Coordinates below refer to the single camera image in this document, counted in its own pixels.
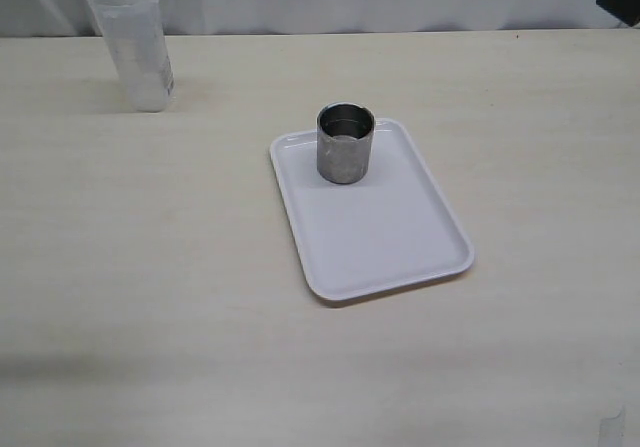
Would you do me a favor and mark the stainless steel cup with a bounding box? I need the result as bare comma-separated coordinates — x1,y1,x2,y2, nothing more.
316,102,376,185

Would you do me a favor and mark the translucent plastic measuring jug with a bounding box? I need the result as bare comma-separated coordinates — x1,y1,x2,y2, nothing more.
86,0,174,112

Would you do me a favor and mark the white plastic tray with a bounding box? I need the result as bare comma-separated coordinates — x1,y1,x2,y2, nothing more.
269,118,475,303

